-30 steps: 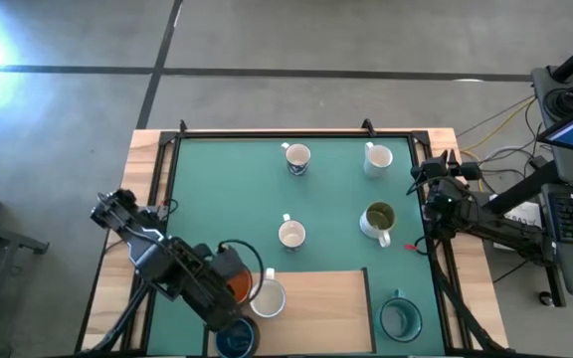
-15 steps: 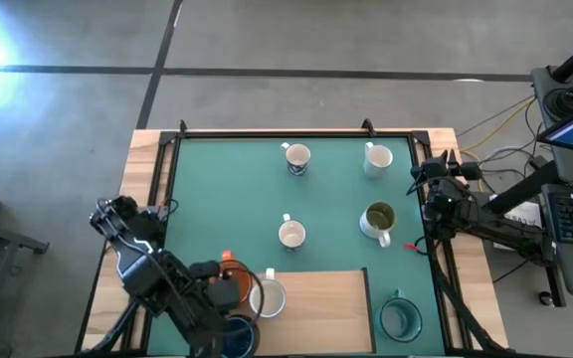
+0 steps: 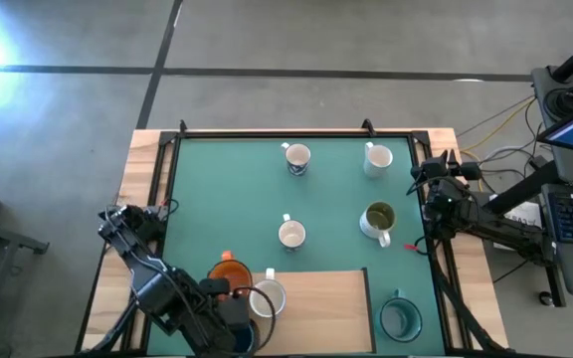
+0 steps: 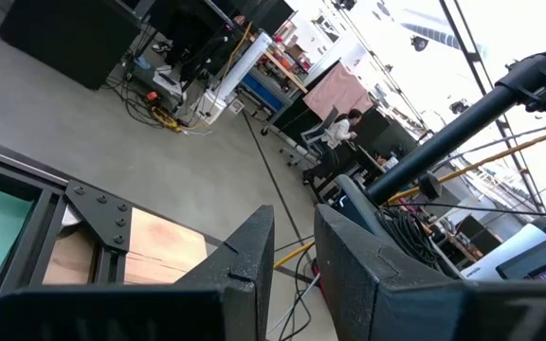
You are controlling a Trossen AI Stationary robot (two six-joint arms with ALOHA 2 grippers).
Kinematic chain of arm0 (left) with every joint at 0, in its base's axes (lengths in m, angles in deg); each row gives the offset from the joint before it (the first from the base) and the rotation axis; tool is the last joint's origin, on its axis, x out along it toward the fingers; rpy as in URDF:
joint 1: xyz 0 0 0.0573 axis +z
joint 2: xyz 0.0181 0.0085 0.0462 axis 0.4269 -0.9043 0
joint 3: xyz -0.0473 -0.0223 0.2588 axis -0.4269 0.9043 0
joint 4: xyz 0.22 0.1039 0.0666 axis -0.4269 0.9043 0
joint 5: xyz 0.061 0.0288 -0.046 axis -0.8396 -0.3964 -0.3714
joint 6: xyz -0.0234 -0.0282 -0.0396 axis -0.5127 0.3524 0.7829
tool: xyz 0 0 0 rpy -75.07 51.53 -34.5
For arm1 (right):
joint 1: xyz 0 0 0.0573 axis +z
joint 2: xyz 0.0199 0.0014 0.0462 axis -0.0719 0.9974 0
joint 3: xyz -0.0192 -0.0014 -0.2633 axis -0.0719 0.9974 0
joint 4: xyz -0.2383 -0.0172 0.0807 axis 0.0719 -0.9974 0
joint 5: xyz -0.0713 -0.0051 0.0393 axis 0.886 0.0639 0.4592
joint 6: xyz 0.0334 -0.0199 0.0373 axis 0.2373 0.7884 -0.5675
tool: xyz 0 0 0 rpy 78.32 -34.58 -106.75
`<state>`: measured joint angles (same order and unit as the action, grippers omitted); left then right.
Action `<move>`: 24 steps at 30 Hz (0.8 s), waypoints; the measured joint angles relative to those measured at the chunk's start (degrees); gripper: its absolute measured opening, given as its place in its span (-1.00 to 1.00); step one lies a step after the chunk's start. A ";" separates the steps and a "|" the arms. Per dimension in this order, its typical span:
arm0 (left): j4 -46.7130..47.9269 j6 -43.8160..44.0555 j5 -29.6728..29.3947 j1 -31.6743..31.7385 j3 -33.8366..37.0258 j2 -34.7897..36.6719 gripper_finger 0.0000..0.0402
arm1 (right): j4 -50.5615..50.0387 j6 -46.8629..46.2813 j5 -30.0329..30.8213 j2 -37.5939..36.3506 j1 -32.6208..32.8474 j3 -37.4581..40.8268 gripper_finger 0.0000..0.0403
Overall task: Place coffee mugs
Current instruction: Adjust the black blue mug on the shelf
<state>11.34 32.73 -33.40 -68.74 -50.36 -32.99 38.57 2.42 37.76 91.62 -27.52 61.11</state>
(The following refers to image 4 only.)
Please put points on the monitor with blue screen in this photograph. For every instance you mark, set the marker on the monitor with blue screen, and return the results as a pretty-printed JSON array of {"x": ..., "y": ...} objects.
[{"x": 543, "y": 260}]

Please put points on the white box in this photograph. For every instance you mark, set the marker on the white box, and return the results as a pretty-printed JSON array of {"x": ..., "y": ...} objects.
[{"x": 211, "y": 109}]

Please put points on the white cylinder roll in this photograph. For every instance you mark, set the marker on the white cylinder roll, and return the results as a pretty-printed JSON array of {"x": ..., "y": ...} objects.
[{"x": 244, "y": 64}]

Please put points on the grey office chair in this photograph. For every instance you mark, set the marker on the grey office chair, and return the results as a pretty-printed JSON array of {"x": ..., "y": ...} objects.
[{"x": 314, "y": 137}]

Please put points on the blue cabinet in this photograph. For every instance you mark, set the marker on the blue cabinet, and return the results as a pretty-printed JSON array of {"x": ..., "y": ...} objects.
[{"x": 261, "y": 92}]

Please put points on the person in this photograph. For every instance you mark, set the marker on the person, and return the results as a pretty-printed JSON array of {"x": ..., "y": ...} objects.
[{"x": 339, "y": 132}]

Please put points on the pink panel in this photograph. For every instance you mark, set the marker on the pink panel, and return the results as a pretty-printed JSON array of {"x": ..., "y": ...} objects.
[{"x": 337, "y": 90}]

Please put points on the white curved sheet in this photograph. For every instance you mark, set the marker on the white curved sheet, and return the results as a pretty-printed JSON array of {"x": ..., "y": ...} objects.
[{"x": 505, "y": 251}]

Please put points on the black cabinet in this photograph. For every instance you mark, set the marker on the black cabinet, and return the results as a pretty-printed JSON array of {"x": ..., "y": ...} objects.
[{"x": 64, "y": 38}]

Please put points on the black pole with clamp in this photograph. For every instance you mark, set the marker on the black pole with clamp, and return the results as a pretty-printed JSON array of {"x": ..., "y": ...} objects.
[{"x": 443, "y": 142}]

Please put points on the black metal table frame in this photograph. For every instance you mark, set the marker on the black metal table frame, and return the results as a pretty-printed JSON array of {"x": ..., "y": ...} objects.
[{"x": 97, "y": 213}]

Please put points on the yellow pole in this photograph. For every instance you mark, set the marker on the yellow pole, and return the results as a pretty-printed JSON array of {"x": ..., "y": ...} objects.
[{"x": 481, "y": 164}]

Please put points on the black ceiling camera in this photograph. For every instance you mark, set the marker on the black ceiling camera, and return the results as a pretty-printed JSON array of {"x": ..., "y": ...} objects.
[{"x": 419, "y": 43}]

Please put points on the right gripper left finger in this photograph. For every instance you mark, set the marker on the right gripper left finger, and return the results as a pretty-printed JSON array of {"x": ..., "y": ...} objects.
[{"x": 206, "y": 308}]

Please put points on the grey workstation cart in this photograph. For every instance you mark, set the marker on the grey workstation cart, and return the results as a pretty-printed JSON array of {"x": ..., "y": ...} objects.
[{"x": 353, "y": 203}]

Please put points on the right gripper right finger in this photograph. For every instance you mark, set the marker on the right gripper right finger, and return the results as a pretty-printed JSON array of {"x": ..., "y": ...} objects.
[{"x": 396, "y": 303}]

